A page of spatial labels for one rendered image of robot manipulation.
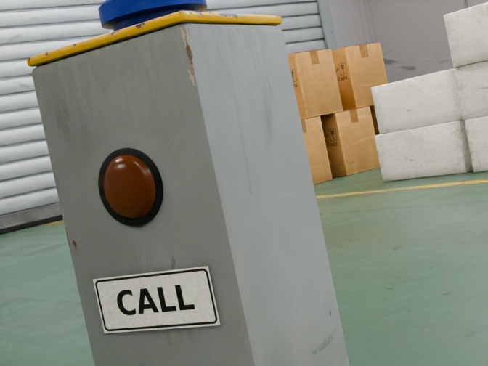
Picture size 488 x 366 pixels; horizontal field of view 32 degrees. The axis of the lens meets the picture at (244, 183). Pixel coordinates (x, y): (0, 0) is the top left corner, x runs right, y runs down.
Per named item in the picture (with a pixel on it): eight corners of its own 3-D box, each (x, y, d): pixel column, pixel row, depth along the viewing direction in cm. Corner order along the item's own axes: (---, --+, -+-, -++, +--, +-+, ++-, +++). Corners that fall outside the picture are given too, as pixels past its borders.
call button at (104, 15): (173, 35, 29) (161, -24, 29) (86, 61, 31) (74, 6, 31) (233, 35, 32) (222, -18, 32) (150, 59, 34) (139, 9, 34)
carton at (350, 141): (381, 166, 410) (369, 105, 409) (347, 176, 396) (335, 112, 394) (338, 172, 434) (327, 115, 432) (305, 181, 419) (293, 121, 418)
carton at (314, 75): (343, 110, 398) (331, 48, 397) (307, 118, 383) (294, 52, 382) (301, 120, 421) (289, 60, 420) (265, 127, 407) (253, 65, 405)
